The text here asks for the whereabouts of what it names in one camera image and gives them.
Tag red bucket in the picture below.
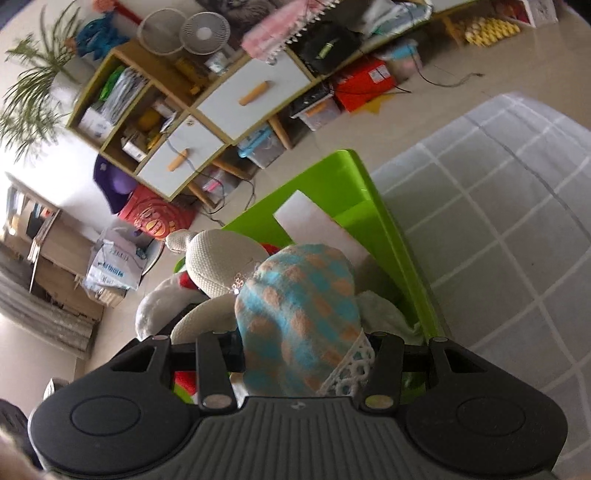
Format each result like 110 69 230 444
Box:
117 185 197 241

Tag wooden cabinet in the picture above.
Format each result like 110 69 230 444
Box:
66 0 462 204

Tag white cloth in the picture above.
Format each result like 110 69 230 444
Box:
135 270 199 402

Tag clear bin pink contents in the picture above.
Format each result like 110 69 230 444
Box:
198 166 241 204

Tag white red carton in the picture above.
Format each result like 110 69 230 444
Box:
494 0 559 26

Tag clear bin dark contents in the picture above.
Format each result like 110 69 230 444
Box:
288 83 342 132

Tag white desk fan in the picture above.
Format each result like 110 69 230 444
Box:
179 11 232 56
139 9 185 58

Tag black bag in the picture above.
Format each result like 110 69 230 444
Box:
291 21 365 77

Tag yellow toy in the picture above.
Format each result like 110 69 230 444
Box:
139 108 167 148

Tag yellow egg tray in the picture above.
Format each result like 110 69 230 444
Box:
464 16 520 47

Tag blue plush toy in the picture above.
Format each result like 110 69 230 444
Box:
74 11 132 61

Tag white drawer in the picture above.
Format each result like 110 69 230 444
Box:
194 58 315 141
136 117 229 197

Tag grey corrugated sheet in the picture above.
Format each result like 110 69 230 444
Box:
0 272 100 361

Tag yellow paper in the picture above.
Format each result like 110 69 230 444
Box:
360 95 393 116

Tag pink lace cloth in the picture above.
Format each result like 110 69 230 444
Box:
241 0 333 61

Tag pile of folded cloths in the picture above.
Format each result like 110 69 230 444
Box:
355 0 444 38

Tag black cable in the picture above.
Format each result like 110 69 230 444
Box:
392 60 485 93
168 138 257 217

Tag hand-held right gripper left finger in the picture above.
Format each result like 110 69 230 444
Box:
108 332 245 411

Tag red cardboard box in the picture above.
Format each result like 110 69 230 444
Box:
330 58 398 114

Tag clear bin pastel contents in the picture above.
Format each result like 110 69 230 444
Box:
379 39 423 84

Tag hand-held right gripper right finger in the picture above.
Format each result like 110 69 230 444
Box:
360 331 485 412

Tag blue orange checkered cloth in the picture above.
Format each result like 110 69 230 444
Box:
164 228 377 398

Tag small white box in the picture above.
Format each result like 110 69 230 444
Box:
121 136 148 162

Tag clear bin blue lid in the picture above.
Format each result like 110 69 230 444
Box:
238 124 284 169

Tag green plastic box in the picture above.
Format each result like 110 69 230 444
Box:
173 148 455 402

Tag cat picture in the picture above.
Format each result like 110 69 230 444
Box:
198 0 287 28

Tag white paper bag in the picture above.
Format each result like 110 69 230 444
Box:
83 226 148 291

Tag yellow bottles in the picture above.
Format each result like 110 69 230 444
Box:
173 58 211 95

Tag white checked blanket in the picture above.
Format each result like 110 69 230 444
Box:
369 92 591 480

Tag glass cup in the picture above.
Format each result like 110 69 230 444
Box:
203 51 232 75

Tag green potted plant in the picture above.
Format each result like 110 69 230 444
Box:
0 0 93 162

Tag white appliance box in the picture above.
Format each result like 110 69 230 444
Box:
76 108 116 144

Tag stack of papers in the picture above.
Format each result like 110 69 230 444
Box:
99 65 153 125

